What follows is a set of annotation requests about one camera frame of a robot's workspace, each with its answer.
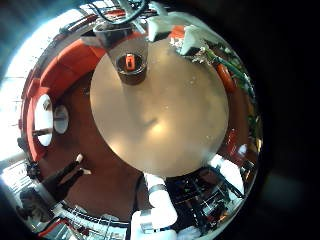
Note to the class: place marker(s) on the red stool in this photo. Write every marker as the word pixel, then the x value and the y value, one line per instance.
pixel 233 141

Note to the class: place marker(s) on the black robot mounting stand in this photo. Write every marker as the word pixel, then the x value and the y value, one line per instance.
pixel 186 193

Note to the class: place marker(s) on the small grey round table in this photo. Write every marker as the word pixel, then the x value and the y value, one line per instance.
pixel 61 119

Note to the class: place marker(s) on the teal green cloth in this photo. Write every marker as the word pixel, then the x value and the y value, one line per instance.
pixel 226 65

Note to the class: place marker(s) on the large orange curved sofa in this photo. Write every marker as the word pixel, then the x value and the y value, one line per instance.
pixel 73 63

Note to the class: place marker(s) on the person in black trousers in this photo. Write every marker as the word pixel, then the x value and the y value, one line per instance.
pixel 60 183

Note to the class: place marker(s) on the orange curved bench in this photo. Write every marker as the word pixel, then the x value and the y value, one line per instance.
pixel 30 133

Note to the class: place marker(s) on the green leafy potted plant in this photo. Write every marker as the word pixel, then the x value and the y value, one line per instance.
pixel 254 121

